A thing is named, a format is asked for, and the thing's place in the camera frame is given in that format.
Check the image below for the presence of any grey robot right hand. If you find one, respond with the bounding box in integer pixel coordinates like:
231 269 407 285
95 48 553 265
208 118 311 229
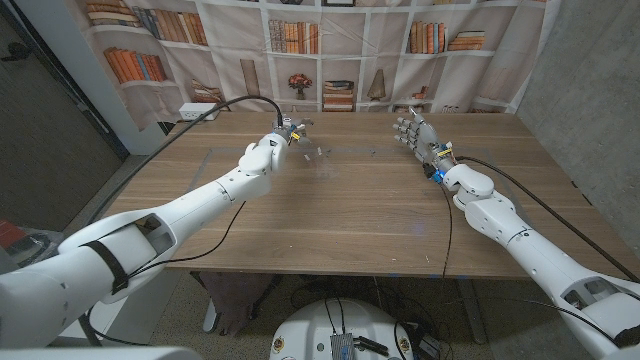
392 107 459 174

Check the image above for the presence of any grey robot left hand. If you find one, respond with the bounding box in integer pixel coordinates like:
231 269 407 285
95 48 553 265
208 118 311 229
277 115 316 147

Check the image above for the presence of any clear plastic screen protector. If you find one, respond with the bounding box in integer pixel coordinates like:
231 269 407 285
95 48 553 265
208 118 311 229
302 146 346 181

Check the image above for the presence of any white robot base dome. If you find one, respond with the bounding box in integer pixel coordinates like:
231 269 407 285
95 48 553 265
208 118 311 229
269 298 415 360

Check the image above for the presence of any printed bookshelf backdrop cloth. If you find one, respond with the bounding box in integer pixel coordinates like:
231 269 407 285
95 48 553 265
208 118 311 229
64 0 562 132

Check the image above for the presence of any white power strip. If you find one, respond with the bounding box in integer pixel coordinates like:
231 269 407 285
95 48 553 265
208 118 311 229
178 102 221 122

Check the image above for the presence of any grey metal table leg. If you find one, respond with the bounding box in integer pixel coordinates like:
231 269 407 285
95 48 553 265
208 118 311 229
202 298 222 334
457 278 489 345

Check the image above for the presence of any black bar on base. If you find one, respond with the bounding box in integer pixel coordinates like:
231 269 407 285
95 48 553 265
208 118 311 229
352 335 390 358

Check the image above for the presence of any small grey electronics box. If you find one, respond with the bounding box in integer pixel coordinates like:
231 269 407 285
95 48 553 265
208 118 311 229
329 333 356 360

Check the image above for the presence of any dark door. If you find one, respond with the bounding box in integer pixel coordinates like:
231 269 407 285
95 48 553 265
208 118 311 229
0 7 130 234

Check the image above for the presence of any red flat box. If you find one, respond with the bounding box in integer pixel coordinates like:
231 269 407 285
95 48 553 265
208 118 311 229
0 219 27 250

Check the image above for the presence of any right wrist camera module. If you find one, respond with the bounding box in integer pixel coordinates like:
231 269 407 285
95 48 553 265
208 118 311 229
422 162 445 185

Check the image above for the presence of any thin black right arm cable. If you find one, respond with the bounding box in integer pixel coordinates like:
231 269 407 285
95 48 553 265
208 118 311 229
438 180 454 279

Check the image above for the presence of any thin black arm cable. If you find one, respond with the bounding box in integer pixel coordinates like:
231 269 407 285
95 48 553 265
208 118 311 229
438 180 454 279
79 199 247 348

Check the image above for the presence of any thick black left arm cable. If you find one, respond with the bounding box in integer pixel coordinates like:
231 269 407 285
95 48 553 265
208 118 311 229
84 94 285 229

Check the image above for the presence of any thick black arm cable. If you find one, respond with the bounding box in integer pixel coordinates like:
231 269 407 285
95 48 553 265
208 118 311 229
455 155 640 284
84 94 285 229

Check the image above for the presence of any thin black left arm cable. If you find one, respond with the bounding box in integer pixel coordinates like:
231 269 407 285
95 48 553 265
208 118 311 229
79 199 247 348

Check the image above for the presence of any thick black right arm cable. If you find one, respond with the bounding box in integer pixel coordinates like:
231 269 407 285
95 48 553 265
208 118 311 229
455 155 640 284

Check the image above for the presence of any black door handle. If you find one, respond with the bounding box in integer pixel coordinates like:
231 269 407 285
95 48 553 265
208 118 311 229
0 42 32 64

